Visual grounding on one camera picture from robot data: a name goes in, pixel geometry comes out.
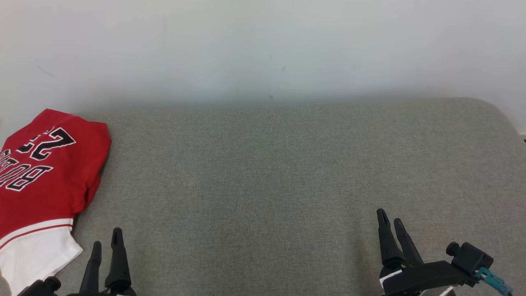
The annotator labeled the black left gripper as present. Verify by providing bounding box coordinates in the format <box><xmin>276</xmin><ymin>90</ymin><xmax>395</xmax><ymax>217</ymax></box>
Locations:
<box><xmin>68</xmin><ymin>227</ymin><xmax>137</xmax><ymax>296</ymax></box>

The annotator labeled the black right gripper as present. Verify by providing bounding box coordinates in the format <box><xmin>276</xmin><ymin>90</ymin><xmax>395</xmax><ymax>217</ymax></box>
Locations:
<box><xmin>376</xmin><ymin>208</ymin><xmax>480</xmax><ymax>296</ymax></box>

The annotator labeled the red Bulls basketball jersey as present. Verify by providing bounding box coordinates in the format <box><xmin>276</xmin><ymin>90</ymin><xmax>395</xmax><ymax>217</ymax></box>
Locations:
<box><xmin>0</xmin><ymin>109</ymin><xmax>112</xmax><ymax>296</ymax></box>

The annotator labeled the teal camera cable connector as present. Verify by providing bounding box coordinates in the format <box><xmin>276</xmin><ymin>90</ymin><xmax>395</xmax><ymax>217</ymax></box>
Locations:
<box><xmin>477</xmin><ymin>267</ymin><xmax>513</xmax><ymax>296</ymax></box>

